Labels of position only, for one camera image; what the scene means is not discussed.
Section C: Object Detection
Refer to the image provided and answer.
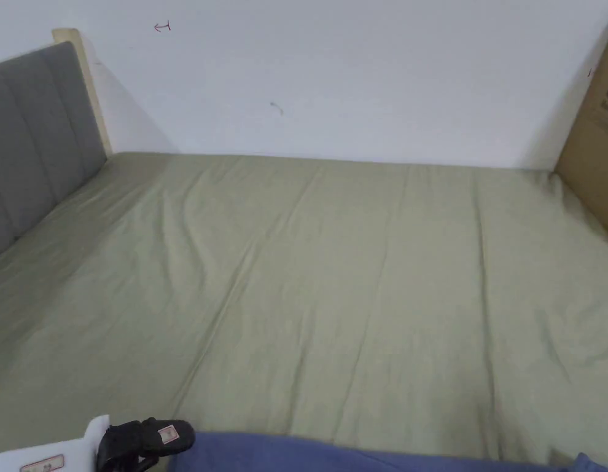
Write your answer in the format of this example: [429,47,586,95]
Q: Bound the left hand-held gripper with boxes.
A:
[0,414,197,472]

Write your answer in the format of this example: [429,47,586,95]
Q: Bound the blue garment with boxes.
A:
[167,431,608,472]

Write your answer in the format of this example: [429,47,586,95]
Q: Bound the bed with pale green sheet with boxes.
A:
[0,151,608,472]

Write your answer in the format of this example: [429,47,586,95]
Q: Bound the grey padded headboard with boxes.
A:
[0,28,113,261]

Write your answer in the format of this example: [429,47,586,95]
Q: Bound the brown cardboard carton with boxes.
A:
[554,14,608,237]

